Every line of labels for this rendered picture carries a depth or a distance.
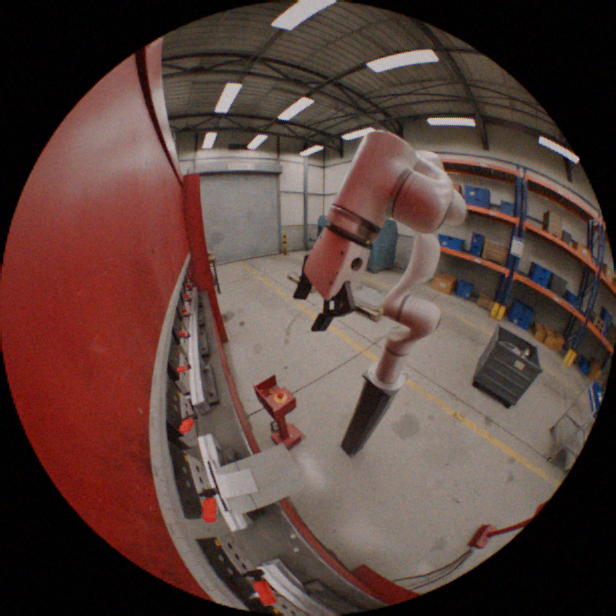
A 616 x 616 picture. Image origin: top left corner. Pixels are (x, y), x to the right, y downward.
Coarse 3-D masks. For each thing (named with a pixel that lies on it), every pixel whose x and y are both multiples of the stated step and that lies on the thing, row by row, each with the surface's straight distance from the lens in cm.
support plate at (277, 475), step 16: (272, 448) 71; (240, 464) 72; (256, 464) 71; (272, 464) 70; (288, 464) 69; (256, 480) 70; (272, 480) 69; (288, 480) 68; (304, 480) 68; (240, 496) 70; (256, 496) 69; (272, 496) 68; (240, 512) 70
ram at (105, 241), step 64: (128, 64) 57; (64, 128) 34; (128, 128) 61; (64, 192) 32; (128, 192) 58; (64, 256) 30; (128, 256) 51; (0, 320) 21; (64, 320) 27; (128, 320) 43; (64, 384) 25; (128, 384) 36; (64, 448) 23; (128, 448) 31; (128, 512) 28; (192, 576) 33
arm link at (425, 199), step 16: (432, 160) 51; (416, 176) 26; (432, 176) 35; (448, 176) 35; (400, 192) 24; (416, 192) 24; (432, 192) 25; (448, 192) 27; (400, 208) 25; (416, 208) 24; (432, 208) 24; (448, 208) 26; (416, 224) 25; (432, 224) 25
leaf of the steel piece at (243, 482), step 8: (240, 472) 71; (248, 472) 70; (232, 480) 71; (240, 480) 71; (248, 480) 70; (232, 488) 71; (240, 488) 70; (248, 488) 70; (256, 488) 69; (232, 496) 71
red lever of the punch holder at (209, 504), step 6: (204, 492) 45; (210, 492) 45; (216, 492) 45; (210, 498) 43; (204, 504) 42; (210, 504) 41; (204, 510) 41; (210, 510) 40; (216, 510) 42; (204, 516) 40; (210, 516) 39; (216, 516) 40
